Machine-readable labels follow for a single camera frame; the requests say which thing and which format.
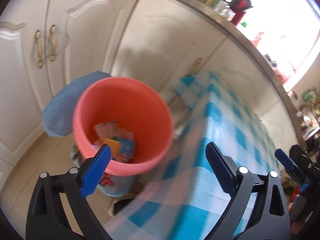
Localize trash inside bin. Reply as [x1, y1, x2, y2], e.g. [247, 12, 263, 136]
[93, 120, 135, 163]

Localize orange plastic trash bin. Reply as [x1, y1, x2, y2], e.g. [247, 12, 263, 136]
[73, 77, 174, 177]

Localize white kitchen cabinets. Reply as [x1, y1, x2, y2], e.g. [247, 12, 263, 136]
[1, 0, 298, 185]

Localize person's right hand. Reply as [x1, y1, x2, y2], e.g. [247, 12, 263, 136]
[288, 202, 305, 235]

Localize blue white checkered tablecloth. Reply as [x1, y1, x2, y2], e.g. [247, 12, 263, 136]
[105, 73, 279, 239]

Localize blue fabric cushion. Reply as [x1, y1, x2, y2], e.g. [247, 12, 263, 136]
[42, 71, 110, 137]

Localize red thermos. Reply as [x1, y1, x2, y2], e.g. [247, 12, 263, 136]
[229, 0, 252, 26]

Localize white mug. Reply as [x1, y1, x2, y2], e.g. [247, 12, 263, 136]
[214, 0, 235, 21]

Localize steel countertop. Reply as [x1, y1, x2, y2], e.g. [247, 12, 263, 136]
[139, 0, 307, 151]

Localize middle brass cabinet handle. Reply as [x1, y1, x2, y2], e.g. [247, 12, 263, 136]
[185, 58, 203, 76]

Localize brass cabinet handle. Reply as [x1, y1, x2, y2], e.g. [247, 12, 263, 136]
[185, 58, 203, 76]
[49, 24, 57, 62]
[34, 30, 43, 68]

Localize right brass cabinet handle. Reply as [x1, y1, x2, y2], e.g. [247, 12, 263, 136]
[49, 24, 57, 62]

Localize left brass cabinet handle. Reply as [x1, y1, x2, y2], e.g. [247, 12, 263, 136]
[34, 30, 43, 68]

